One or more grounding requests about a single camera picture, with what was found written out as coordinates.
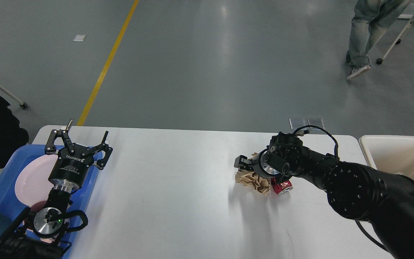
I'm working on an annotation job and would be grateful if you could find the beige waste bin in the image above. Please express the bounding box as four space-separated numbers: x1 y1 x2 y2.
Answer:
359 135 414 180

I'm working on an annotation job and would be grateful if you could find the brown paper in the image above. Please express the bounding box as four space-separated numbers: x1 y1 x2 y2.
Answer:
235 169 271 196

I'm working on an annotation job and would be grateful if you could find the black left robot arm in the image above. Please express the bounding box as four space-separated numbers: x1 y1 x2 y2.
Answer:
0 124 113 259

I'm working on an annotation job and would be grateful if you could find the floor socket plate right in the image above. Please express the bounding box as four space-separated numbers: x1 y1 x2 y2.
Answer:
308 118 326 131

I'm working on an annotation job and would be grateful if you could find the person in blue jeans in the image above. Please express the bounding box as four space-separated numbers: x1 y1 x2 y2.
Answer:
346 0 411 80

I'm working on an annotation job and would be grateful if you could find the pink plate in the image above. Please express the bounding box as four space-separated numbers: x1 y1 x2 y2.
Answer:
14 155 58 206

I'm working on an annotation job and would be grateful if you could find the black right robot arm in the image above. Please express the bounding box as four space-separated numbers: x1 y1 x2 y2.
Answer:
234 125 414 259

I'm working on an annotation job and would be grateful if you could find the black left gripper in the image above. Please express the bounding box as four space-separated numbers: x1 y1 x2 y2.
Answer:
45 119 114 191

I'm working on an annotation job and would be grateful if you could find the white rolling stand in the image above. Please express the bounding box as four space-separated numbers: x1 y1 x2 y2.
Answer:
376 0 414 88

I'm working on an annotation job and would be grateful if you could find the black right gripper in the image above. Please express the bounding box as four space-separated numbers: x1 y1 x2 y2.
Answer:
234 149 283 179

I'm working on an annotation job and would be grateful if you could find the crushed red can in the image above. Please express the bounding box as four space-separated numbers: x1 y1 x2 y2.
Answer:
271 178 294 195

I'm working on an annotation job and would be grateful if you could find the floor socket plate left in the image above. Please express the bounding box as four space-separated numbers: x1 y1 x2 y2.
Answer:
289 118 307 130

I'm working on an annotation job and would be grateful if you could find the floor socket plate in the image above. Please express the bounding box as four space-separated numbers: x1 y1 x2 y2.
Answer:
289 118 307 130
308 118 326 131

